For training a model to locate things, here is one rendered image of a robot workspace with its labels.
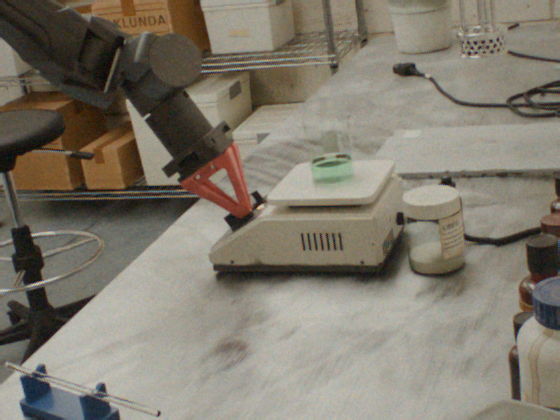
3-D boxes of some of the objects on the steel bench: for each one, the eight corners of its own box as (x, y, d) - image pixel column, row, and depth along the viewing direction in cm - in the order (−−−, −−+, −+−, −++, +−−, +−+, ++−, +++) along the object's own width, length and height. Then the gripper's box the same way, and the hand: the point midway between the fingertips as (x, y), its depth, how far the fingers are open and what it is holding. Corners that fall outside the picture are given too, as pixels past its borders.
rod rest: (19, 411, 90) (10, 376, 89) (48, 392, 92) (39, 358, 91) (93, 438, 84) (84, 401, 82) (122, 417, 86) (114, 381, 85)
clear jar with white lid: (399, 272, 106) (391, 202, 103) (425, 250, 110) (418, 182, 107) (450, 280, 102) (443, 207, 99) (475, 257, 107) (469, 187, 104)
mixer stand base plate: (362, 180, 135) (361, 172, 135) (394, 135, 153) (393, 128, 152) (593, 173, 125) (592, 165, 125) (599, 126, 142) (598, 119, 142)
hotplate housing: (210, 274, 113) (197, 209, 110) (250, 230, 124) (240, 169, 121) (402, 276, 105) (394, 205, 102) (427, 228, 116) (420, 163, 113)
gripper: (152, 113, 116) (231, 218, 118) (126, 129, 107) (214, 243, 109) (197, 79, 115) (277, 186, 117) (175, 92, 105) (263, 209, 107)
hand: (242, 208), depth 113 cm, fingers closed, pressing on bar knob
